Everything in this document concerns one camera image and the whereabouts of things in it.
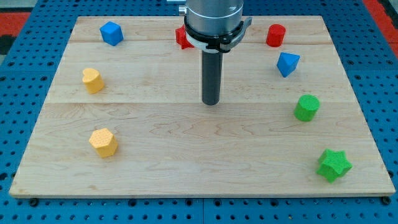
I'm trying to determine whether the black and white clamp ring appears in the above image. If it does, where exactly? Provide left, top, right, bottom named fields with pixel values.
left=183, top=16, right=253, bottom=54

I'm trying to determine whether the yellow hexagon block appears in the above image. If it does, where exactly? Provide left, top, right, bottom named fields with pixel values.
left=89, top=128, right=118, bottom=158

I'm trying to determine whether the red cylinder block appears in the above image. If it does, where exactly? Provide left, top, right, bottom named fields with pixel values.
left=266, top=24, right=286, bottom=47

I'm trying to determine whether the red star block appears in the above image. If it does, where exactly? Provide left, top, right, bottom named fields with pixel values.
left=175, top=25, right=194, bottom=49

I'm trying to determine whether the blue triangle block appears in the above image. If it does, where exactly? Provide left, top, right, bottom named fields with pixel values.
left=277, top=52, right=300, bottom=78

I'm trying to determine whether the wooden board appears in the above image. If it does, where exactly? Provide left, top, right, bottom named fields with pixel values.
left=9, top=16, right=396, bottom=198

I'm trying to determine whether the yellow heart block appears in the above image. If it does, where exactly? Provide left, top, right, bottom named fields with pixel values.
left=82, top=68, right=104, bottom=94

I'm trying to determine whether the green star block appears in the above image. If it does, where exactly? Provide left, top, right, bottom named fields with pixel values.
left=316, top=149, right=353, bottom=183

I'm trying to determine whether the blue cube block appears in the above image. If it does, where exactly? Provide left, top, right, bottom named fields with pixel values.
left=99, top=21, right=124, bottom=46

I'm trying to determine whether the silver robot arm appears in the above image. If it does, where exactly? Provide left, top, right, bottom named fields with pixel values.
left=185, top=0, right=244, bottom=35

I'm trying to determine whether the green cylinder block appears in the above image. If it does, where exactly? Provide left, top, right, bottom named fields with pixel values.
left=294, top=95, right=320, bottom=122

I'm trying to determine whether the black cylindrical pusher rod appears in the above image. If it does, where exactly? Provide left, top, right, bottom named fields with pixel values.
left=201, top=51, right=223, bottom=106

